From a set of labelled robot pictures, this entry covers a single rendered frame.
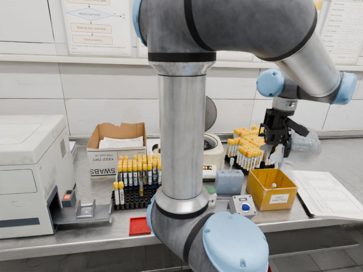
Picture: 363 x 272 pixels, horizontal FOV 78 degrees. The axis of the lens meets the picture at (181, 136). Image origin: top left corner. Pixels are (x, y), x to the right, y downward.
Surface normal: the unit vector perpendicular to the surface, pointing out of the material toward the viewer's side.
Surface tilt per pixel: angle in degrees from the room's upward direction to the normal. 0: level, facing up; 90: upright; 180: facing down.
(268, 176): 90
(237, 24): 119
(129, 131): 87
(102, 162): 86
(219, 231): 4
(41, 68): 90
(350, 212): 0
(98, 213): 0
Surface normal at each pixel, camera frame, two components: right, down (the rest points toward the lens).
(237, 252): 0.12, -0.90
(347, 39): 0.22, 0.46
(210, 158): 0.01, 0.40
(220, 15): -0.38, 0.60
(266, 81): -0.73, 0.25
